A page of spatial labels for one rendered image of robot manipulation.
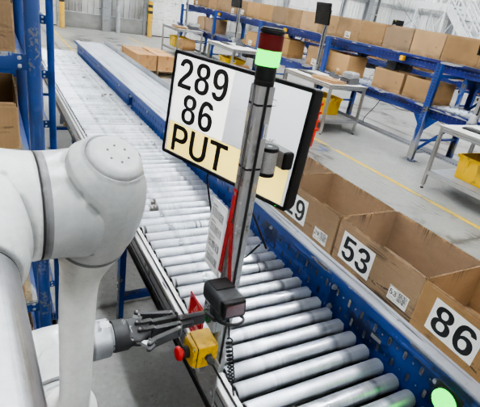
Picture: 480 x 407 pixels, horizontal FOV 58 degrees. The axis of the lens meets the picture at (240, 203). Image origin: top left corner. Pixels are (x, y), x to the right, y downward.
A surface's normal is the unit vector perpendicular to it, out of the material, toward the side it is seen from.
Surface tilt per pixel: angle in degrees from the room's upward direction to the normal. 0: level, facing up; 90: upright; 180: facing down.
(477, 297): 90
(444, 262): 89
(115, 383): 0
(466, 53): 90
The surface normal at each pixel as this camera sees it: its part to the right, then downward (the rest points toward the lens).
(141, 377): 0.15, -0.90
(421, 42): -0.88, 0.07
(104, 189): 0.29, 0.35
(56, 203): 0.47, -0.01
